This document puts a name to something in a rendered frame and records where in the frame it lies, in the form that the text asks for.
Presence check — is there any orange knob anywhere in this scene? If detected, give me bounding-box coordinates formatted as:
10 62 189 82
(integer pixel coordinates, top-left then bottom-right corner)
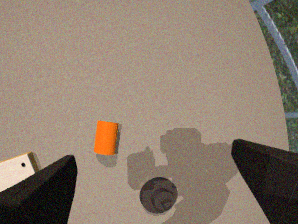
94 120 118 155

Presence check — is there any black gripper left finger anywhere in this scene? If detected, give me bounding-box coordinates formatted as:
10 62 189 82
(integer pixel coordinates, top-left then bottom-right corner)
0 155 77 224

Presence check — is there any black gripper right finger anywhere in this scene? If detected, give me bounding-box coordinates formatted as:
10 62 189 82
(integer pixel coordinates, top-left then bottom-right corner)
230 139 298 224

